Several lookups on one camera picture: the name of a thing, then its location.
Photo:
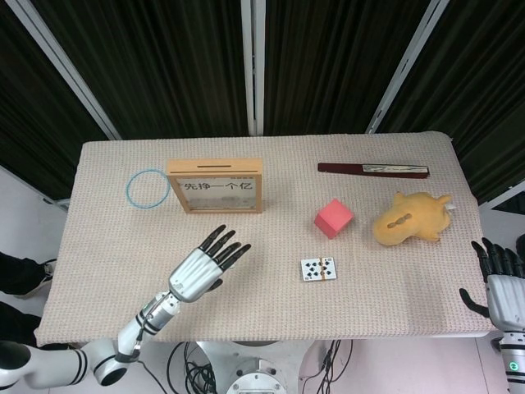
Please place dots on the dark red folded fan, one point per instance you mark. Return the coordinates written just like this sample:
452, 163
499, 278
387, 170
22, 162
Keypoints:
340, 168

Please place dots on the yellow plush toy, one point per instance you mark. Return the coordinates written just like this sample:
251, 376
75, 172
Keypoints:
410, 217

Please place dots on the orange rubber band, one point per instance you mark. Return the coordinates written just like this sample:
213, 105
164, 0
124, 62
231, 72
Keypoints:
324, 268

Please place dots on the black trouser leg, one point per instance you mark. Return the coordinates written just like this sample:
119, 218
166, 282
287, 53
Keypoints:
20, 275
16, 324

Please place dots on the beige woven tablecloth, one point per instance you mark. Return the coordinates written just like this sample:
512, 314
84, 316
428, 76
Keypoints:
266, 308

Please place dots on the grey robot base column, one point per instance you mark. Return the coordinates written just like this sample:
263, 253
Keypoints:
256, 369

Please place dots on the white frame post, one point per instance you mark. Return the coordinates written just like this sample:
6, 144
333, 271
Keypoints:
250, 61
67, 67
406, 65

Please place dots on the playing card deck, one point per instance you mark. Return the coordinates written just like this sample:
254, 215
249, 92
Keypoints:
312, 268

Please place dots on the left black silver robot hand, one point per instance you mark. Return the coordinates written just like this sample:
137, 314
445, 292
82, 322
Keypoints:
193, 277

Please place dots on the red foam cube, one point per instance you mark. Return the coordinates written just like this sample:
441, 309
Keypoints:
333, 217

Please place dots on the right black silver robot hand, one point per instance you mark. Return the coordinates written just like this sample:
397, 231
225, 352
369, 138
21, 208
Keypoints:
506, 301

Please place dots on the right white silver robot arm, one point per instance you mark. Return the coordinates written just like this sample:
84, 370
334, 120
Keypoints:
512, 361

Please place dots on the wooden coin bank frame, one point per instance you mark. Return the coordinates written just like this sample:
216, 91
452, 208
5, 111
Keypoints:
213, 166

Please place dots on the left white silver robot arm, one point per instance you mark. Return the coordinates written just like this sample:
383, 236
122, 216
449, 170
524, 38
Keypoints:
158, 318

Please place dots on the black pleated curtain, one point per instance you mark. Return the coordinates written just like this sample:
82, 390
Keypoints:
24, 102
484, 82
164, 61
328, 61

